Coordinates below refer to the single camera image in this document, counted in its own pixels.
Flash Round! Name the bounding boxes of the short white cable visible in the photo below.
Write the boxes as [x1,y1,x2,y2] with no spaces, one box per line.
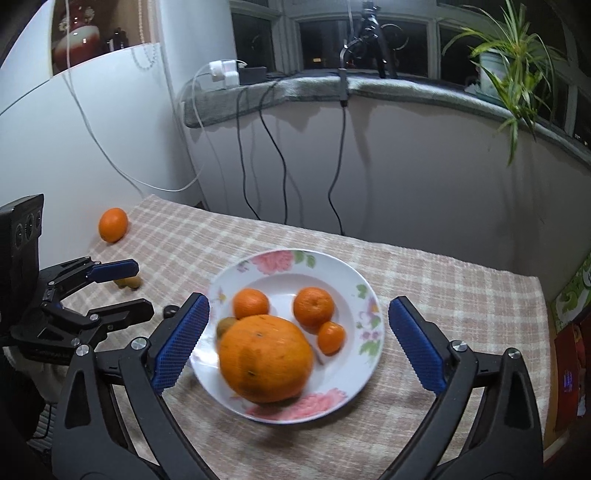
[182,60,247,134]

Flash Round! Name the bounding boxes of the red box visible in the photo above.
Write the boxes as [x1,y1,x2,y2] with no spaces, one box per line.
[554,323,591,418]

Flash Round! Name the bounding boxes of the green printed box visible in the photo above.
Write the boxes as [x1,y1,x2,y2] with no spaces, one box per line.
[551,251,591,334]

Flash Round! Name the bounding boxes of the white chargers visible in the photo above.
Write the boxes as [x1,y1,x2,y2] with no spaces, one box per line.
[209,59,241,88]

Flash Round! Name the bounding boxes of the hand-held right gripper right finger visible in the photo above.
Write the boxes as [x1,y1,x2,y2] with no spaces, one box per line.
[388,296,543,480]

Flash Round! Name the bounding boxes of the black tripod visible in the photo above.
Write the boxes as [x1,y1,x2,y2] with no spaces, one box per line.
[341,0,399,79]

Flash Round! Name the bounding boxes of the small orange kumquat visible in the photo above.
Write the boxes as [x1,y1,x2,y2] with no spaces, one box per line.
[318,320,346,355]

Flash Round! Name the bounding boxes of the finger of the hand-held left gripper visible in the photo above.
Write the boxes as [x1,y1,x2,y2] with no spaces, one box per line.
[42,298,154,346]
[39,256,140,304]

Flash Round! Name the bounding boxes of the long white cable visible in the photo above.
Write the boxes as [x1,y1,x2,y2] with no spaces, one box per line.
[64,0,205,193]

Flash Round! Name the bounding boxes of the dark bottles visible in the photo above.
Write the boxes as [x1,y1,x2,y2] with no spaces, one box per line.
[105,28,128,54]

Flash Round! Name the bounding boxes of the orange mandarin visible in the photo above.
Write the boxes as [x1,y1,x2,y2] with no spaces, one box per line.
[293,287,335,330]
[233,288,270,320]

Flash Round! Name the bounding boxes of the white floral plate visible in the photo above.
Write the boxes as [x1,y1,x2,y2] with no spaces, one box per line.
[190,249,385,424]

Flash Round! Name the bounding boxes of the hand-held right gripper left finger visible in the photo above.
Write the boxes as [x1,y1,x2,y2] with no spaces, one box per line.
[51,293,218,480]

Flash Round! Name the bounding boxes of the red and white vase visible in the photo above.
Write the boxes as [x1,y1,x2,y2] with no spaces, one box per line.
[52,2,101,73]

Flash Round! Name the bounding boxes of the black ring light cable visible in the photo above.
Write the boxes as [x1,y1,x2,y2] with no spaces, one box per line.
[327,107,348,236]

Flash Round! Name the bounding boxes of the white bead string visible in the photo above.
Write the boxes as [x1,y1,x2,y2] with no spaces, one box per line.
[131,0,160,71]

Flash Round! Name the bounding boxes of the medium orange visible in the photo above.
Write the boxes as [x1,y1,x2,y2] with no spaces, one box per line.
[98,208,129,243]

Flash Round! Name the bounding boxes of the black power adapter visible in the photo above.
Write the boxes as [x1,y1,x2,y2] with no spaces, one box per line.
[239,67,269,86]

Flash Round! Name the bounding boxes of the plaid tablecloth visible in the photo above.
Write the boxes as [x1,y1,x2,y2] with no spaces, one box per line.
[28,194,552,480]

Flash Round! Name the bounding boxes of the large orange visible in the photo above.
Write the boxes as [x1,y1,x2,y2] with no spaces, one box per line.
[218,315,315,404]

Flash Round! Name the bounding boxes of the potted spider plant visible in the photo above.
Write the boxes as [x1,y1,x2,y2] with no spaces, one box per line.
[441,0,570,167]

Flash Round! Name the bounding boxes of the window frame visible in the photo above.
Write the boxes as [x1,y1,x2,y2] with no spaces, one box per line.
[228,0,591,144]

